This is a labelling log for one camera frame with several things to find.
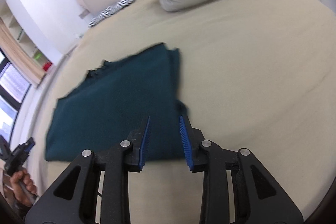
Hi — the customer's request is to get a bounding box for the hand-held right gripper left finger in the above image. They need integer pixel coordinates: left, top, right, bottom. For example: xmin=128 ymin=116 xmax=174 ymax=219
xmin=24 ymin=116 xmax=153 ymax=224

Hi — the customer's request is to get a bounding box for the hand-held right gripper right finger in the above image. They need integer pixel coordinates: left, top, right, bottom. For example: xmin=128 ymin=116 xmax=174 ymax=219
xmin=178 ymin=115 xmax=305 ymax=224

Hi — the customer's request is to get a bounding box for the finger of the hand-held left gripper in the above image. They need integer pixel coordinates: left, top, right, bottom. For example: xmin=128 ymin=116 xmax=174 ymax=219
xmin=0 ymin=134 xmax=11 ymax=159
xmin=22 ymin=136 xmax=36 ymax=153

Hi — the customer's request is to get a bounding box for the dark green sweater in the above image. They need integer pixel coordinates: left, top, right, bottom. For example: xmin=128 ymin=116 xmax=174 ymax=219
xmin=45 ymin=42 xmax=189 ymax=162

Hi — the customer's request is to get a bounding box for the person's left hand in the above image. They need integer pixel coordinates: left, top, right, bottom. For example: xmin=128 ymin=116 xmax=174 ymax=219
xmin=9 ymin=170 xmax=38 ymax=207

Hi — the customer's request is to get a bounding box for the black framed window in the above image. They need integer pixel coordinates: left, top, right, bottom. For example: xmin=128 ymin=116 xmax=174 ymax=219
xmin=0 ymin=51 xmax=32 ymax=151

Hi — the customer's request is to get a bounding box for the beige curtain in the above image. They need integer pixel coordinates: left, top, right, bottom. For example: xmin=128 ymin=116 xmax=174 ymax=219
xmin=0 ymin=17 xmax=46 ymax=88

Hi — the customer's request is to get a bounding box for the bed with beige sheet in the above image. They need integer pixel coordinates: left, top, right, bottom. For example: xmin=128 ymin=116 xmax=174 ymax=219
xmin=24 ymin=0 xmax=336 ymax=224

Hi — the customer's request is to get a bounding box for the white shelf unit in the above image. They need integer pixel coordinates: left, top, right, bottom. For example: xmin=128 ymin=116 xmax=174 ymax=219
xmin=0 ymin=7 xmax=53 ymax=75

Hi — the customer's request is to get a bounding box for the zebra print pillow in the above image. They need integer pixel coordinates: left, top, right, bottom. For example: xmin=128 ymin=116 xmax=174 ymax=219
xmin=89 ymin=0 xmax=137 ymax=28

